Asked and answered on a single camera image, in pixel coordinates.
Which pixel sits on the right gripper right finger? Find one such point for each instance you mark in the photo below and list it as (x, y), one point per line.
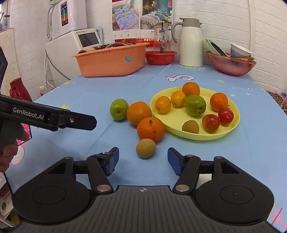
(220, 189)

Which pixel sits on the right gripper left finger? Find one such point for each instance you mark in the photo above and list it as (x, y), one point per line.
(66, 189)

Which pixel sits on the red apple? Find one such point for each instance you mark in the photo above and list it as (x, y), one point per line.
(211, 123)
(225, 115)

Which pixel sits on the brown kiwi fruit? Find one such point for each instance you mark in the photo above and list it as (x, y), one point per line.
(191, 126)

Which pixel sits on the green mango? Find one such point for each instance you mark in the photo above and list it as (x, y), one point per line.
(195, 105)

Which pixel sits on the brown longan fruit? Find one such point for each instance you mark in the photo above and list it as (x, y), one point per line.
(146, 148)

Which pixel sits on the round green apple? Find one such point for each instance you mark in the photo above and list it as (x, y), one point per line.
(118, 109)

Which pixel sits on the yellow-orange lemon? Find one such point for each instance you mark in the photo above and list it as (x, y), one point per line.
(178, 99)

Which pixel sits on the small orange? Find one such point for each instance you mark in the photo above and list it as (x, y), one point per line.
(163, 104)

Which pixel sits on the large orange front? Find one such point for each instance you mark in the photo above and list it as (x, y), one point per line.
(191, 88)

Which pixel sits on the large orange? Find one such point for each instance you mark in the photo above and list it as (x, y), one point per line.
(138, 111)
(191, 88)

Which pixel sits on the person's left hand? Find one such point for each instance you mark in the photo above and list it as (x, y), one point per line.
(10, 151)

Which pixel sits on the red plastic stool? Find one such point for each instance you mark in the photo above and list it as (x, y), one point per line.
(18, 90)

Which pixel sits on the white appliance with screen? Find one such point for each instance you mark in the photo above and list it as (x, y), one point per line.
(60, 51)

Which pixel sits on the yellow plastic plate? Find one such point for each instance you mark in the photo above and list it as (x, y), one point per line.
(176, 117)

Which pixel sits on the blue patterned tablecloth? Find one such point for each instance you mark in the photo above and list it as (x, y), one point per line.
(257, 145)

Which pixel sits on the white water purifier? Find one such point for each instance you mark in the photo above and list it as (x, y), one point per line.
(66, 16)

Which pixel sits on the tangerine with stem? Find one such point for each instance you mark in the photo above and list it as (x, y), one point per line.
(151, 128)

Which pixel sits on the orange plastic basket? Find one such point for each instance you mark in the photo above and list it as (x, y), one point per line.
(113, 61)

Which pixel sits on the large orange behind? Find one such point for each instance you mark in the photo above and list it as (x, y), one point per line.
(138, 111)

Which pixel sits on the pink glass bowl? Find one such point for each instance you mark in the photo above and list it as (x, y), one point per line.
(231, 66)

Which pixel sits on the stacked blue-white bowls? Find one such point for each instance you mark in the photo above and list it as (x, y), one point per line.
(239, 51)

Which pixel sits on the bedding poster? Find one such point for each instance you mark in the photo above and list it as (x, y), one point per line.
(140, 20)

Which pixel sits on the red plastic colander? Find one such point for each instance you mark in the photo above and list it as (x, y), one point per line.
(159, 59)

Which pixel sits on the white plate in bowl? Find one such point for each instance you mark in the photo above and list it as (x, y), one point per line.
(214, 48)

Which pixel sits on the white thermos jug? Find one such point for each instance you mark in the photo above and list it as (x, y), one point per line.
(191, 41)

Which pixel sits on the glass jar with utensil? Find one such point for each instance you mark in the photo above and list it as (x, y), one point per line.
(161, 42)

